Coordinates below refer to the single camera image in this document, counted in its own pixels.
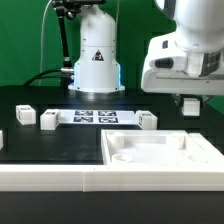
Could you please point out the white sheet with tags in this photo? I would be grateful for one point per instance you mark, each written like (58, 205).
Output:
(107, 117)

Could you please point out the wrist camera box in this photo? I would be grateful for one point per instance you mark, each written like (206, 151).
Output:
(178, 60)

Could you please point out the white obstacle fence front bar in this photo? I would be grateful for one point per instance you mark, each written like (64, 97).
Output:
(90, 178)

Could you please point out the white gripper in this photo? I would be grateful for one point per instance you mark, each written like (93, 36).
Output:
(210, 82)

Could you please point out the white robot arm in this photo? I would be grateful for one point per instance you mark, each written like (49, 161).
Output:
(199, 29)

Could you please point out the white block at left edge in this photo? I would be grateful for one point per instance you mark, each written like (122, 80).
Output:
(1, 139)

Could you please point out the white square tabletop part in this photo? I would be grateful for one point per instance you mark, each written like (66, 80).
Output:
(157, 147)

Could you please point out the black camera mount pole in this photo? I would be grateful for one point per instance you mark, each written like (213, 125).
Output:
(68, 9)

